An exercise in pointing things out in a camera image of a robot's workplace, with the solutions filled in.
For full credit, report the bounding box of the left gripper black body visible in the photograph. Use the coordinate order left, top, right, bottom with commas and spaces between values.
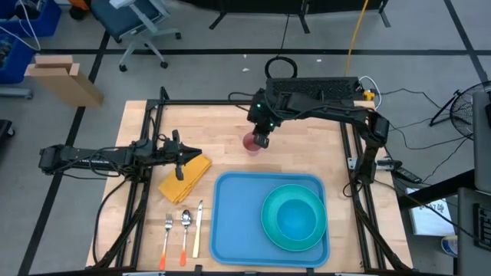
155, 129, 185, 182

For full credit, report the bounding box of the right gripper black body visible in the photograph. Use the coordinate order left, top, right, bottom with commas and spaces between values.
251, 121, 275, 150

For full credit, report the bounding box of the pink plastic cup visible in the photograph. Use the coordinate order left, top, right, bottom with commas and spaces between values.
242, 130, 264, 156

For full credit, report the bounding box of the yellow napkin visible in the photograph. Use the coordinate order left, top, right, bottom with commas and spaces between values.
158, 153, 213, 205

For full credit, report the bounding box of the green plastic plate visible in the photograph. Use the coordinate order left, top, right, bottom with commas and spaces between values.
260, 183, 328, 253

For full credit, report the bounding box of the steel fork with orange handle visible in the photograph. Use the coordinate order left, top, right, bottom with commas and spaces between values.
158, 212, 174, 271

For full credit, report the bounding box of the blue plastic bowl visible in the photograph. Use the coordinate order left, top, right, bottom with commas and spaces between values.
275, 199, 318, 243

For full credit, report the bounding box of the blue plastic tray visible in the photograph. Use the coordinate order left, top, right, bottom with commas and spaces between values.
209, 171, 331, 269

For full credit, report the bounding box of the black perforated computer case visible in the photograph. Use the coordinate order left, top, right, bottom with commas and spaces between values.
265, 77, 365, 102

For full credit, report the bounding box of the tall cardboard box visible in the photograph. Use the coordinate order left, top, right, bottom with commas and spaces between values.
24, 54, 105, 109

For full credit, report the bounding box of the blue grey office chair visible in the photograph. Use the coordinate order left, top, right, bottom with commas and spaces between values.
90, 0, 183, 74

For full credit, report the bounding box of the black power strip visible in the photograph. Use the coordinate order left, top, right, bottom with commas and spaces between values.
390, 163, 423, 185

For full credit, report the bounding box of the blue storage bin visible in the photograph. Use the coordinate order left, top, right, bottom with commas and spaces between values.
0, 0, 63, 38
0, 33, 36, 85

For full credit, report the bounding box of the white printed paper sheet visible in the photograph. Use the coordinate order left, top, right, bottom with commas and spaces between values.
405, 187, 456, 237

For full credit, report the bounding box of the black floor fan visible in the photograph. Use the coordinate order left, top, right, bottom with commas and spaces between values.
429, 80, 491, 141

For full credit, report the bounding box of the black aluminium table frame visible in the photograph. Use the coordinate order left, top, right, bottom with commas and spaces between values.
91, 86, 414, 274

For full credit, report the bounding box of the steel spoon with orange handle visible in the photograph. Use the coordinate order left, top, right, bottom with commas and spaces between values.
179, 209, 193, 268

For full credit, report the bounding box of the coiled black cable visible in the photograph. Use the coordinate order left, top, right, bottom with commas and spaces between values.
263, 55, 299, 80

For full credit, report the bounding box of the cream handled table knife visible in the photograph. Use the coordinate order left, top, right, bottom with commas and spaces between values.
191, 199, 204, 259

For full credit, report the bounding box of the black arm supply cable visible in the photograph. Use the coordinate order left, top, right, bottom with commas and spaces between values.
91, 177, 130, 266

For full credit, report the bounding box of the white cable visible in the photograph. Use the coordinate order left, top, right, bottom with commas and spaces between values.
358, 74, 383, 111

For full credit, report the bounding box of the yellow cable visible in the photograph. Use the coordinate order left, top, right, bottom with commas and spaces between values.
343, 0, 371, 77

